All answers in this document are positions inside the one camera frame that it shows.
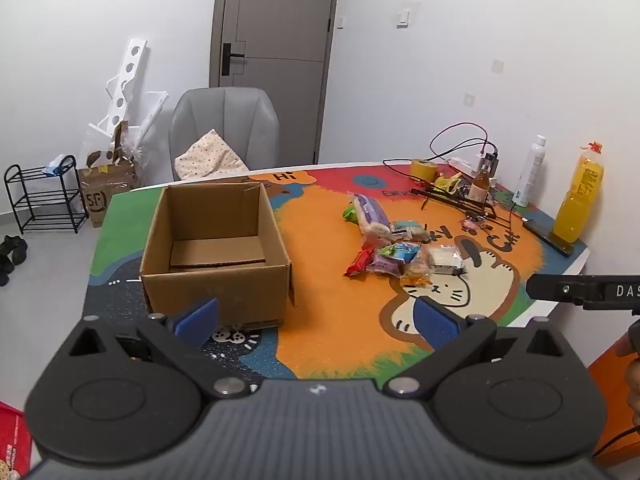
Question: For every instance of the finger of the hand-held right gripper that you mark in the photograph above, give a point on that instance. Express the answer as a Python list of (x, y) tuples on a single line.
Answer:
[(555, 287)]

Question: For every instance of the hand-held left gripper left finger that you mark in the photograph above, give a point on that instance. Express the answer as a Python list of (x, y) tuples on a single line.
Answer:
[(197, 317)]

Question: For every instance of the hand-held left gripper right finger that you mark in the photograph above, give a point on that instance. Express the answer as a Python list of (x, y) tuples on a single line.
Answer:
[(435, 322)]

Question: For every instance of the brown cardboard box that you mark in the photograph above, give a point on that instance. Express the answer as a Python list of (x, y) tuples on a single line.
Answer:
[(220, 290)]

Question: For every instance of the orange yellow snack packet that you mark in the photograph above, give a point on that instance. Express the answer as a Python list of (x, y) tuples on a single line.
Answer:
[(417, 272)]

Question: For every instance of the clear cookie packet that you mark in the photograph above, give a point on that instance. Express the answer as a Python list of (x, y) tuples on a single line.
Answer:
[(446, 260)]

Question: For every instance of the blue snack packet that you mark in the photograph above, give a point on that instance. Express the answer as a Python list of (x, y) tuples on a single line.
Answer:
[(400, 251)]

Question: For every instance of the teal cracker packet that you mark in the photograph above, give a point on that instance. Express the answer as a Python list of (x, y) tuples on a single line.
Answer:
[(407, 230)]

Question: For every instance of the red snack packet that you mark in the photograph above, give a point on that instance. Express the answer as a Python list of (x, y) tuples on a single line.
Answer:
[(359, 262)]

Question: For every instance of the purple white snack packet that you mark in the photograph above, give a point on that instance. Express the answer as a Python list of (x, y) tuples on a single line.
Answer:
[(370, 212)]

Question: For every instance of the light green snack packet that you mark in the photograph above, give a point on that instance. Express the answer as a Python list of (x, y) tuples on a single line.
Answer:
[(349, 214)]

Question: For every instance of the person's right hand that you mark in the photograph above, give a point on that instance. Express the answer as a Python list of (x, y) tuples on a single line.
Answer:
[(634, 390)]

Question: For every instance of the black phone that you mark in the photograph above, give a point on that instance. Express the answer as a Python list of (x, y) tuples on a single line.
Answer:
[(547, 236)]

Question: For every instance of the orange juice bottle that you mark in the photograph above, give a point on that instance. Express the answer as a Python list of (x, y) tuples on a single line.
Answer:
[(577, 200)]

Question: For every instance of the white spray can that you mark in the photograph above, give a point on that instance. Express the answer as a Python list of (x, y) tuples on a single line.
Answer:
[(530, 170)]

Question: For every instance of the brown glass bottle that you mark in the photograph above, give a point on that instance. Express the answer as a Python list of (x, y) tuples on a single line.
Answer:
[(480, 190)]

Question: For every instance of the black clothes hangers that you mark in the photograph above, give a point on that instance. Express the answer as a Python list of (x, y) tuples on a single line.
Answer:
[(450, 199)]

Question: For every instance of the yellow plastic bag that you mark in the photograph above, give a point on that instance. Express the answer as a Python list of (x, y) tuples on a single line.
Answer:
[(446, 183)]

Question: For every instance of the black charger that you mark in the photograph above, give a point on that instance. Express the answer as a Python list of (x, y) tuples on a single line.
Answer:
[(492, 162)]

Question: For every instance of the yellow tape roll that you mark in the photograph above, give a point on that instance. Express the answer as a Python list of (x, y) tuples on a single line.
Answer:
[(425, 174)]

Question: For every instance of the white power strip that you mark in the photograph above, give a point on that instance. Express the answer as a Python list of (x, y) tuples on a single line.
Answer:
[(462, 164)]

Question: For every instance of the brown paper bag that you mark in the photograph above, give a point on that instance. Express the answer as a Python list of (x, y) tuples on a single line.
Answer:
[(107, 185)]

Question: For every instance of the dotted cream pillow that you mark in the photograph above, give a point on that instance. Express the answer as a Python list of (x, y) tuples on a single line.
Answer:
[(210, 157)]

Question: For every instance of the black shoe rack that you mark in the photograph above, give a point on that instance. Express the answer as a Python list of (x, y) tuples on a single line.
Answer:
[(50, 196)]

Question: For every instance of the black shoe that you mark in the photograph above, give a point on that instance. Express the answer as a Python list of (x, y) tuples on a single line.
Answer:
[(4, 274), (16, 250)]

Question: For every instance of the grey chair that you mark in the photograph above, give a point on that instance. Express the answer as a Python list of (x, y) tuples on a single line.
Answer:
[(225, 110)]

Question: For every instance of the red printed box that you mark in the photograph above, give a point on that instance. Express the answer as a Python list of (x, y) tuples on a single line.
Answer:
[(12, 440)]

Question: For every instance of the grey door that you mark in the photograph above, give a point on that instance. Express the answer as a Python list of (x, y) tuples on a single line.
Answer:
[(280, 35)]

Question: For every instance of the white perforated shelf frame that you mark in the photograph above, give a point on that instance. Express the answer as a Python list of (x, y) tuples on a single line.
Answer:
[(131, 62)]

